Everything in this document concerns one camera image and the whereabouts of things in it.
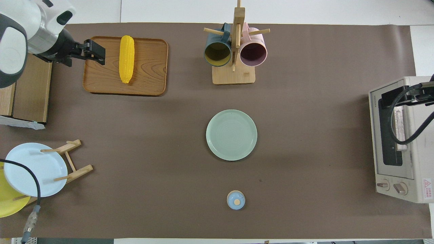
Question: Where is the yellow corn cob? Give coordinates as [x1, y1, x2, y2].
[119, 35, 135, 84]

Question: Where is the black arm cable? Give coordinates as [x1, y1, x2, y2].
[0, 159, 42, 244]
[389, 84, 434, 145]

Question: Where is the pale green plate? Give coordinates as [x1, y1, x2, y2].
[206, 109, 258, 161]

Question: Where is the blue lid with wooden knob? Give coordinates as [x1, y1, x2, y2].
[226, 190, 246, 210]

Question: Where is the wooden mug tree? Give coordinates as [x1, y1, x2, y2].
[203, 0, 271, 85]

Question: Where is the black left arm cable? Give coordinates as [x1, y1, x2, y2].
[0, 159, 42, 244]

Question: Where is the yellow plate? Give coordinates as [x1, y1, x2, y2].
[0, 159, 31, 218]

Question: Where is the pink mug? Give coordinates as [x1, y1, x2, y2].
[239, 23, 268, 67]

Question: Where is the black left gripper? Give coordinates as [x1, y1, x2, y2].
[34, 29, 106, 67]

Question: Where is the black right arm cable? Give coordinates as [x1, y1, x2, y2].
[389, 84, 434, 145]

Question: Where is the dark blue mug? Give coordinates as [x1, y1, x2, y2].
[204, 23, 232, 67]

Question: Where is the wooden plate rack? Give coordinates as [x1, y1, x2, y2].
[13, 139, 94, 205]

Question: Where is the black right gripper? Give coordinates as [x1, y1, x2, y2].
[380, 81, 434, 109]

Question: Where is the wooden serving tray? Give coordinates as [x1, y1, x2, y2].
[82, 36, 169, 97]

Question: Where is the brown table mat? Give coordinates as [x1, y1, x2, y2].
[0, 23, 433, 239]

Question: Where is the beige toaster oven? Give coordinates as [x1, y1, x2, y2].
[369, 76, 434, 204]

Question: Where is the wire shelf with wooden boards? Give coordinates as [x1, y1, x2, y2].
[0, 51, 53, 123]

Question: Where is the light blue plate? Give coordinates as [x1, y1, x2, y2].
[4, 143, 68, 198]

